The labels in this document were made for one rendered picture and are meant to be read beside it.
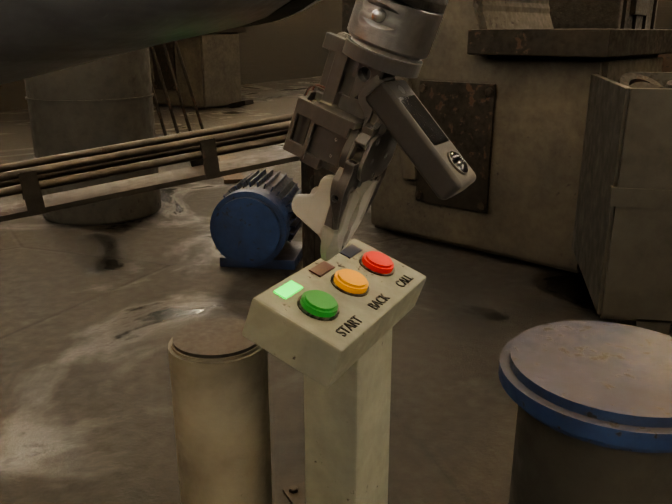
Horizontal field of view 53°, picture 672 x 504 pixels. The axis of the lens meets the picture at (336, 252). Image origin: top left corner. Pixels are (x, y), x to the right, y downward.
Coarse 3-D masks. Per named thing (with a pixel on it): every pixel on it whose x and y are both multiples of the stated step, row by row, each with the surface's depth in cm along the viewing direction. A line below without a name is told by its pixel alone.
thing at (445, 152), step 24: (384, 96) 58; (408, 96) 60; (384, 120) 59; (408, 120) 58; (432, 120) 61; (408, 144) 58; (432, 144) 58; (432, 168) 58; (456, 168) 58; (456, 192) 58
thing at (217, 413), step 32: (224, 320) 88; (192, 352) 79; (224, 352) 79; (256, 352) 81; (192, 384) 79; (224, 384) 79; (256, 384) 82; (192, 416) 81; (224, 416) 80; (256, 416) 83; (192, 448) 82; (224, 448) 81; (256, 448) 84; (192, 480) 84; (224, 480) 83; (256, 480) 85
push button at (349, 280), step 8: (336, 272) 77; (344, 272) 77; (352, 272) 78; (336, 280) 76; (344, 280) 76; (352, 280) 76; (360, 280) 77; (344, 288) 75; (352, 288) 75; (360, 288) 76
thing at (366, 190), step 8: (368, 184) 66; (312, 192) 69; (360, 192) 65; (368, 192) 66; (360, 200) 66; (368, 200) 68; (360, 208) 67; (352, 216) 67; (360, 216) 68; (352, 224) 67; (352, 232) 68; (344, 240) 68
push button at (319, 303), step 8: (304, 296) 70; (312, 296) 70; (320, 296) 71; (328, 296) 71; (304, 304) 69; (312, 304) 69; (320, 304) 69; (328, 304) 70; (336, 304) 70; (312, 312) 69; (320, 312) 69; (328, 312) 69; (336, 312) 70
